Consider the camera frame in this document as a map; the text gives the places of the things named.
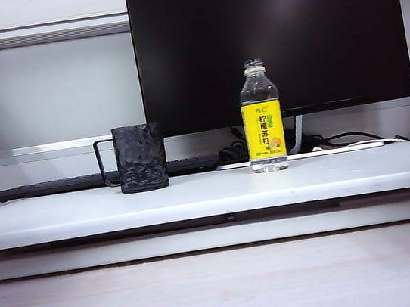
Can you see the clear bottle with yellow label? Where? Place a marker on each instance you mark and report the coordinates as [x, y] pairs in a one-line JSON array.
[[263, 130]]

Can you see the black power adapter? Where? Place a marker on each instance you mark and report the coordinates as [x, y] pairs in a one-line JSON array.
[[233, 153]]

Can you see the silver monitor stand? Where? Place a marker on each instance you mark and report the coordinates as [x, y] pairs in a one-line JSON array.
[[299, 128]]

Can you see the black computer monitor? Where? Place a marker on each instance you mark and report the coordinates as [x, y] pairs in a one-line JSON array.
[[268, 30]]

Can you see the black computer keyboard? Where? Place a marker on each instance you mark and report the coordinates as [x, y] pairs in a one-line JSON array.
[[60, 185]]

